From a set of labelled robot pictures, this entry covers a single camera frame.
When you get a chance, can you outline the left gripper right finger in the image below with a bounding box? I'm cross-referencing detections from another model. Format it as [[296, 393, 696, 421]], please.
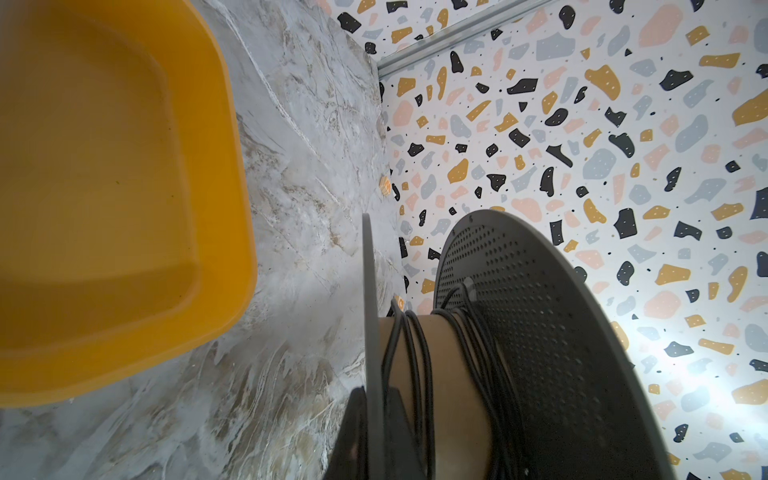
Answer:
[[384, 387, 426, 480]]

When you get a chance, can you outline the grey cable spool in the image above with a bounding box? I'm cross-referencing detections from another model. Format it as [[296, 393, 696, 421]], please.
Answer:
[[363, 210, 672, 479]]

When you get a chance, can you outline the yellow rectangular tray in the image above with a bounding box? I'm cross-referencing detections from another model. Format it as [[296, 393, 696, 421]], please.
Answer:
[[1, 1, 257, 408]]

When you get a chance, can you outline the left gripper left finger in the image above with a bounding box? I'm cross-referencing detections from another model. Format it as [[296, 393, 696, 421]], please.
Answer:
[[323, 387, 366, 480]]

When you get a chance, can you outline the black cable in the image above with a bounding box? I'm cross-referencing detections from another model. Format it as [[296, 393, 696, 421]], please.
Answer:
[[380, 284, 529, 480]]

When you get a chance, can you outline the small orange block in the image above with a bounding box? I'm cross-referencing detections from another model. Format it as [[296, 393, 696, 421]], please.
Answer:
[[379, 176, 392, 196]]

